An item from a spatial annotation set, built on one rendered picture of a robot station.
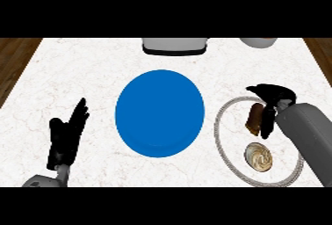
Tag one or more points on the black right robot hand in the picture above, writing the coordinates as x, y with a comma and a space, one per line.
274, 96

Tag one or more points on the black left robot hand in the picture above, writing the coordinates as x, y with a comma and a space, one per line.
66, 137

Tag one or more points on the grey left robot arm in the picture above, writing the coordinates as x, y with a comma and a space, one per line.
48, 178

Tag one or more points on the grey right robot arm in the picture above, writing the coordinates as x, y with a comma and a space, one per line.
306, 137

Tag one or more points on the brown sweet potato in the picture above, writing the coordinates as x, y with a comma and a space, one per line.
255, 118

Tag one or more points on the white round placemat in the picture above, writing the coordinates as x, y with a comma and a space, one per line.
235, 146

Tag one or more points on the blue round plate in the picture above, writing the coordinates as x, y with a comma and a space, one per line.
160, 113

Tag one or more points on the grey round bowl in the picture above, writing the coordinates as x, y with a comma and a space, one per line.
259, 42

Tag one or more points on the beige swirled round pastry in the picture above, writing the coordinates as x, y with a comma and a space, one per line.
259, 156

